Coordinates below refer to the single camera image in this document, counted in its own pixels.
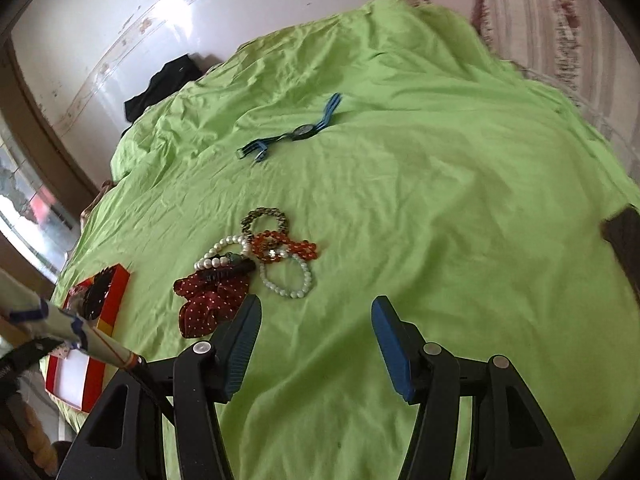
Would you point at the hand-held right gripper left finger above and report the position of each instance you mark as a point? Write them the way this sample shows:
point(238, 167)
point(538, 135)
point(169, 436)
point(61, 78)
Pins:
point(240, 345)

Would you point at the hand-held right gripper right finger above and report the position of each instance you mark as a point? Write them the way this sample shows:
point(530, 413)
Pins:
point(395, 355)

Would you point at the red polka dot scrunchie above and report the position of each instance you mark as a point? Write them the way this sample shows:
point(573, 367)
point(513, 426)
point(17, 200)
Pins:
point(200, 310)

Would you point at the red cardboard box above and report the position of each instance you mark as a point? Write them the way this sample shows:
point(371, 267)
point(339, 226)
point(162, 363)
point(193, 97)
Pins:
point(107, 310)

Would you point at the black scrunchie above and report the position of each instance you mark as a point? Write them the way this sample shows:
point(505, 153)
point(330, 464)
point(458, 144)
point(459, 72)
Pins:
point(235, 266)

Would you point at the black claw hair clip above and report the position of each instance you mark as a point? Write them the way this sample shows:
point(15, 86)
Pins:
point(95, 297)

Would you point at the window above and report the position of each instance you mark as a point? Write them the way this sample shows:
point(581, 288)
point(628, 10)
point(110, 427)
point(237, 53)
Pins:
point(25, 210)

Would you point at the brown blanket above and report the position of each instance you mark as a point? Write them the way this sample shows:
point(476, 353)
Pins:
point(95, 202)

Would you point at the green bed sheet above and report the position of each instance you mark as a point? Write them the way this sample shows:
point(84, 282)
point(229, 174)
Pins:
point(425, 185)

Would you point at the blue striped hair bow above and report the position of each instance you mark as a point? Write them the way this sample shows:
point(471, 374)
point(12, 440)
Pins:
point(304, 131)

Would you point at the black cloth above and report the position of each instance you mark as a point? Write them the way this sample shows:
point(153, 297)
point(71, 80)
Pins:
point(160, 87)

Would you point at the dark brown cloth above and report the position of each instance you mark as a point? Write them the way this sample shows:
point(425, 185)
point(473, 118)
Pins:
point(627, 245)

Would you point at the striped mattress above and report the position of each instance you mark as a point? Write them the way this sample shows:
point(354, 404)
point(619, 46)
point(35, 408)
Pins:
point(565, 25)

